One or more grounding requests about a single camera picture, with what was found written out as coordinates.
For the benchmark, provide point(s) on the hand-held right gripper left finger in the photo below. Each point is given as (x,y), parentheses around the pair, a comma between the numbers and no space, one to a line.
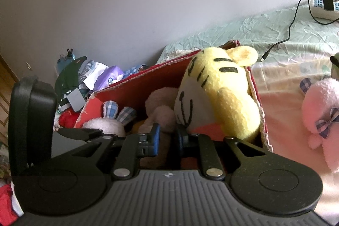
(156,138)

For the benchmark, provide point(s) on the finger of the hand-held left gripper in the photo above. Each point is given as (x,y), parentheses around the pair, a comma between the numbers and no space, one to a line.
(79,133)

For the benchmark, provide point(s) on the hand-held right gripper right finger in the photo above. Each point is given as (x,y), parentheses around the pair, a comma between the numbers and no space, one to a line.
(181,141)

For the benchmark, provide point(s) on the pink plush toy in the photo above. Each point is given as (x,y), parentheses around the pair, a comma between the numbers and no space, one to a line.
(161,101)

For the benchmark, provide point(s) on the red cardboard box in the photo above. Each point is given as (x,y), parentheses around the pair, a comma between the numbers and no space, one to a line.
(148,77)

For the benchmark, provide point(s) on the yellow tiger plush toy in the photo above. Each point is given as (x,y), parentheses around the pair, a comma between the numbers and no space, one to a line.
(225,88)

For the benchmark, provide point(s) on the white plush rabbit blue bow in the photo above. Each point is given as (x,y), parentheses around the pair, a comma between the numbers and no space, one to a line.
(323,99)

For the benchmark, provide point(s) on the green plush toy black arms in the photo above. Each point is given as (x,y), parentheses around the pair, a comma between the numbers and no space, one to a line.
(335,64)

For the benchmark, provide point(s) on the red cloth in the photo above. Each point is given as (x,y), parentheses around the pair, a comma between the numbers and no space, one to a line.
(67,119)

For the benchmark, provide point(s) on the small plush rabbit plaid ears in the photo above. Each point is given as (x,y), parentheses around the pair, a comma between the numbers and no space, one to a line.
(106,125)

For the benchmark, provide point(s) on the grey square tag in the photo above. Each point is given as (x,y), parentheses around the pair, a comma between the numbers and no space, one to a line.
(76,100)

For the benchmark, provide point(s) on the purple tissue pack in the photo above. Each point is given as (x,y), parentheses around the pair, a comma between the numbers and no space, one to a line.
(110,77)

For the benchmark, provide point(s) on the blue patterned cloth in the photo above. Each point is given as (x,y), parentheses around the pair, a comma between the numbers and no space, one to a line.
(135,69)

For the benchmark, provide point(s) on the cartoon printed bed sheet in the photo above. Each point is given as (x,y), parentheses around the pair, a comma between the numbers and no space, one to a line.
(286,99)

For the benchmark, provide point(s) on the white power strip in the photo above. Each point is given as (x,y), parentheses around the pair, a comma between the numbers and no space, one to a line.
(317,13)

